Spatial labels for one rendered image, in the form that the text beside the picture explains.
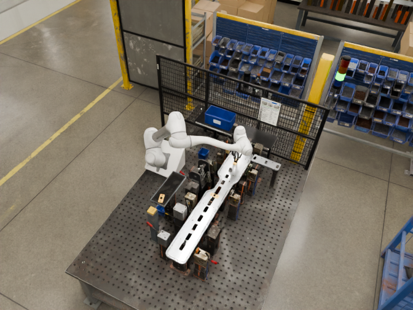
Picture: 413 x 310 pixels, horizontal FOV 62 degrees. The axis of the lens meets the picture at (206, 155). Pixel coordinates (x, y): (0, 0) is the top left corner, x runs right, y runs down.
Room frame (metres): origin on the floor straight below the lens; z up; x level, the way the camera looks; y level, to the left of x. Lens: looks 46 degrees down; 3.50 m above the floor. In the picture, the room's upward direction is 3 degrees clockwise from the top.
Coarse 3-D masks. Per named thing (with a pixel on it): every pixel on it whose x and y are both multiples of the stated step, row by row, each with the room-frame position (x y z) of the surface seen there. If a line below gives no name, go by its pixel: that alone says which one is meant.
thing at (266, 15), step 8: (224, 0) 6.66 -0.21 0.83; (232, 0) 6.58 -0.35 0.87; (240, 0) 6.66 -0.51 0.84; (248, 0) 6.87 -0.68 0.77; (256, 0) 6.79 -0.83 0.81; (264, 0) 6.72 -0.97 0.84; (272, 0) 7.11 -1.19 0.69; (224, 8) 6.65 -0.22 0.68; (232, 8) 6.58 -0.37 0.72; (240, 8) 6.53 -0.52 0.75; (248, 8) 6.55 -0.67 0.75; (256, 8) 6.57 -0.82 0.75; (264, 8) 6.72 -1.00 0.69; (272, 8) 7.21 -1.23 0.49; (240, 16) 6.50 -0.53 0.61; (248, 16) 6.43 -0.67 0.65; (256, 16) 6.38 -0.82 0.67; (264, 16) 6.80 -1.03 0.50; (272, 16) 7.34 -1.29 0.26; (272, 24) 7.39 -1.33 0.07
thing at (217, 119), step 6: (210, 108) 2.98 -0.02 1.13; (216, 108) 2.97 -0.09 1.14; (210, 114) 2.99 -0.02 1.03; (216, 114) 2.97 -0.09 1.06; (222, 114) 2.94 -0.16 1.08; (228, 114) 2.91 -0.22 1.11; (234, 114) 2.88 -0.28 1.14; (210, 120) 2.83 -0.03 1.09; (216, 120) 2.80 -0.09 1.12; (222, 120) 2.77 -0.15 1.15; (228, 120) 2.91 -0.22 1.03; (234, 120) 2.85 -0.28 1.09; (216, 126) 2.79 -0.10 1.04; (222, 126) 2.77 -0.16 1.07; (228, 126) 2.74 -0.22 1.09
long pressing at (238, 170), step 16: (240, 160) 2.34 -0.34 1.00; (224, 176) 2.12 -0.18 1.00; (240, 176) 2.14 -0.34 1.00; (208, 192) 1.92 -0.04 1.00; (224, 192) 1.93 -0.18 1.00; (192, 224) 1.58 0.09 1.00; (208, 224) 1.59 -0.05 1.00; (176, 240) 1.41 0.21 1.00; (192, 240) 1.42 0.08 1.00; (176, 256) 1.27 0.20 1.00
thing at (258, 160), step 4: (256, 156) 2.41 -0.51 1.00; (260, 156) 2.41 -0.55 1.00; (252, 160) 2.35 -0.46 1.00; (256, 160) 2.35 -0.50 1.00; (260, 160) 2.36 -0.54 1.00; (264, 160) 2.36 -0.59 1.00; (268, 160) 2.36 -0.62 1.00; (260, 164) 2.31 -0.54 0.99; (264, 164) 2.30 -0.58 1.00; (268, 164) 2.30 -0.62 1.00; (272, 164) 2.31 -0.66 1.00; (276, 164) 2.31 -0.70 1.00; (280, 164) 2.31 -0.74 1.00; (272, 168) 2.26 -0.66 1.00; (276, 168) 2.26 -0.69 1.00
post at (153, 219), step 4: (156, 212) 1.58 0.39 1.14; (148, 216) 1.57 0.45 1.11; (152, 216) 1.55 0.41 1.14; (156, 216) 1.58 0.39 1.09; (148, 220) 1.57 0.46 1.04; (152, 220) 1.55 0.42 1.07; (156, 220) 1.57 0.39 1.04; (152, 224) 1.56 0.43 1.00; (156, 224) 1.58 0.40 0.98; (152, 228) 1.56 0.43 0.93; (156, 228) 1.57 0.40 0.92; (152, 232) 1.57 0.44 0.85; (156, 232) 1.56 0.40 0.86; (152, 236) 1.57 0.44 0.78; (156, 236) 1.56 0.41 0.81; (152, 240) 1.57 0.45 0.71; (156, 240) 1.55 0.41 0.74
